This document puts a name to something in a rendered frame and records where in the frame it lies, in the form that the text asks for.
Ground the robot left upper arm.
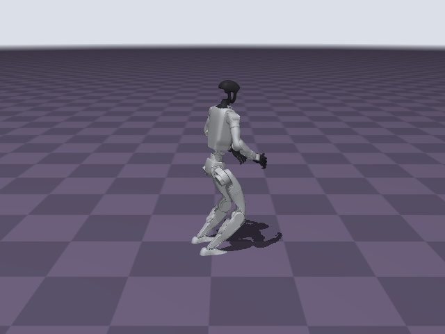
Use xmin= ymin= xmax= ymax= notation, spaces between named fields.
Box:
xmin=204 ymin=106 xmax=213 ymax=136

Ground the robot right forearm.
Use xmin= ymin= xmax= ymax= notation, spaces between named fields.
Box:
xmin=239 ymin=140 xmax=260 ymax=161

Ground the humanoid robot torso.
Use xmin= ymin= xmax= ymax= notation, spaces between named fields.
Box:
xmin=205 ymin=105 xmax=235 ymax=178

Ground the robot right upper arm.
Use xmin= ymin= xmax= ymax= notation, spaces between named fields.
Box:
xmin=226 ymin=111 xmax=242 ymax=151

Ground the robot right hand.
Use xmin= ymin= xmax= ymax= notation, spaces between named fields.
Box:
xmin=253 ymin=153 xmax=267 ymax=169

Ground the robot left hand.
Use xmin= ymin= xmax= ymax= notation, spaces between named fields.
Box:
xmin=228 ymin=144 xmax=247 ymax=164

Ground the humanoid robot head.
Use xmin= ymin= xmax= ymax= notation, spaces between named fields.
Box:
xmin=216 ymin=80 xmax=240 ymax=109

